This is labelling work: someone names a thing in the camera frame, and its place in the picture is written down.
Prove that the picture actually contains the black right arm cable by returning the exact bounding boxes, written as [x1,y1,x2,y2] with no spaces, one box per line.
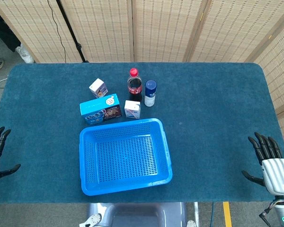
[259,198,284,223]

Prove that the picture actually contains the black trouser leg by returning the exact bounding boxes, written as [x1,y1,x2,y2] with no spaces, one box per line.
[0,4,22,52]

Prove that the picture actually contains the purple white milk carton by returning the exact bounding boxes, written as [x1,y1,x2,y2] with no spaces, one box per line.
[89,78,109,99]

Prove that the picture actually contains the grey robot torso base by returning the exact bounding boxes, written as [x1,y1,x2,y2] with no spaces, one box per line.
[79,202,197,227]

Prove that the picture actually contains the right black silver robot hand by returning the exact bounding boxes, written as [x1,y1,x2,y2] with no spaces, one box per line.
[241,131,284,196]

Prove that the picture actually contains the blue cookie box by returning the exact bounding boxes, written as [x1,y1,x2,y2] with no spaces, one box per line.
[79,93,122,125]

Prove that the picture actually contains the white bottle with navy cap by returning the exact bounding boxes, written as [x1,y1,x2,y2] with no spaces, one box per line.
[144,79,158,107]

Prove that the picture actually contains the white sneaker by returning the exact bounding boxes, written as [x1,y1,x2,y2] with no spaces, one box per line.
[15,43,35,64]

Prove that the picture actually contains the black stand pole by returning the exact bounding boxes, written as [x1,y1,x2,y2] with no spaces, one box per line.
[56,0,89,63]

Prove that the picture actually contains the thin black hanging cable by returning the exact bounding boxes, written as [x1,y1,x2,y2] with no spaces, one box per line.
[46,0,67,63]

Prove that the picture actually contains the white red milk carton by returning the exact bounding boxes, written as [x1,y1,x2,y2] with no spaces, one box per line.
[124,100,142,120]

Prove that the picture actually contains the cola bottle with red cap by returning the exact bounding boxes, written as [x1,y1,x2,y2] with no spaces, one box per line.
[127,68,143,102]

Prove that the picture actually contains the teal table cloth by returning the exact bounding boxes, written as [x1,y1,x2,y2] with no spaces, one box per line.
[0,62,284,204]

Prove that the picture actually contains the blue plastic mesh basket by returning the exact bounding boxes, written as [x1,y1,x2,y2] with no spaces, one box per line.
[79,118,173,196]

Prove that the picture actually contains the yellow floor tape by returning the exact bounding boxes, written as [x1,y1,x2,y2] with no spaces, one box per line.
[222,201,232,227]

